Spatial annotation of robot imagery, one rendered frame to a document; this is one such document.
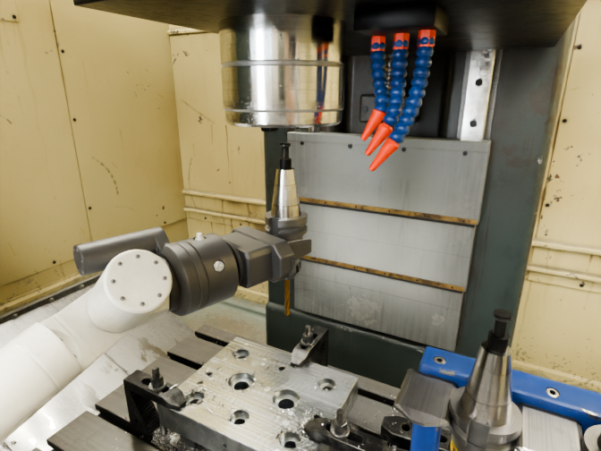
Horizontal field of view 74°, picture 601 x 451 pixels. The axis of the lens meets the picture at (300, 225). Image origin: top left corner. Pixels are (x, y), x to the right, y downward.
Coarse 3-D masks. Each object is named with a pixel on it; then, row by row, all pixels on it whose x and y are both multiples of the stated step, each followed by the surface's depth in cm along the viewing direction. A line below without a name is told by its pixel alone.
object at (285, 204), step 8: (280, 176) 55; (288, 176) 55; (280, 184) 55; (288, 184) 55; (296, 184) 56; (280, 192) 56; (288, 192) 55; (296, 192) 56; (280, 200) 56; (288, 200) 56; (296, 200) 56; (272, 208) 57; (280, 208) 56; (288, 208) 56; (296, 208) 56; (272, 216) 57; (280, 216) 56; (288, 216) 56; (296, 216) 57
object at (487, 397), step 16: (480, 352) 36; (480, 368) 36; (496, 368) 35; (480, 384) 36; (496, 384) 35; (464, 400) 38; (480, 400) 36; (496, 400) 35; (480, 416) 36; (496, 416) 36
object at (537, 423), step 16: (528, 416) 38; (544, 416) 38; (560, 416) 38; (528, 432) 36; (544, 432) 36; (560, 432) 36; (576, 432) 36; (528, 448) 35; (544, 448) 35; (560, 448) 35; (576, 448) 35
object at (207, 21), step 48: (96, 0) 37; (144, 0) 37; (192, 0) 37; (240, 0) 37; (288, 0) 37; (336, 0) 37; (384, 0) 37; (432, 0) 37; (480, 0) 37; (528, 0) 37; (576, 0) 37; (480, 48) 76
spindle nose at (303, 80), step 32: (224, 32) 46; (256, 32) 44; (288, 32) 43; (320, 32) 44; (224, 64) 48; (256, 64) 45; (288, 64) 44; (320, 64) 46; (224, 96) 50; (256, 96) 46; (288, 96) 45; (320, 96) 47
